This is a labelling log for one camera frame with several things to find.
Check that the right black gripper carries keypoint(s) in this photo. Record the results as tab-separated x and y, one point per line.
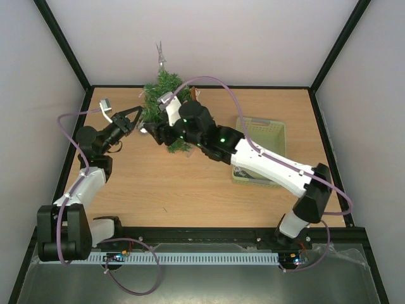
161	132

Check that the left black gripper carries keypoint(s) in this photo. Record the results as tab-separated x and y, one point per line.
121	120

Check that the clear plastic battery box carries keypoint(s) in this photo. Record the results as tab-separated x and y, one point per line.
189	153

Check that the silver star ornament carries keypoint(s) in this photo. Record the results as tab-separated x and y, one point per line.
161	57

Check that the green perforated plastic basket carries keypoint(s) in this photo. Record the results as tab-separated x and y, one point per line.
271	135

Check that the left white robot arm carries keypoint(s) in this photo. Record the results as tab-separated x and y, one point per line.
64	233

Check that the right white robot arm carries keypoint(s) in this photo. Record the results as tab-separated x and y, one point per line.
194	124

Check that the silver word ornament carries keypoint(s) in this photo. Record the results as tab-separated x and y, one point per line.
238	172

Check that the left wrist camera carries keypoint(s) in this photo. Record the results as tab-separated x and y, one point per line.
105	108

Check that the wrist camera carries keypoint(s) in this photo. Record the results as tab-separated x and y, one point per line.
105	108
170	108

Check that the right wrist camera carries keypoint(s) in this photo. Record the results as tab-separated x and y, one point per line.
170	108

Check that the white slotted cable duct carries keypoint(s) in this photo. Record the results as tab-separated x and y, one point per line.
187	258

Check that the black aluminium front rail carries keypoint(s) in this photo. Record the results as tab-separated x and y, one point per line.
264	238

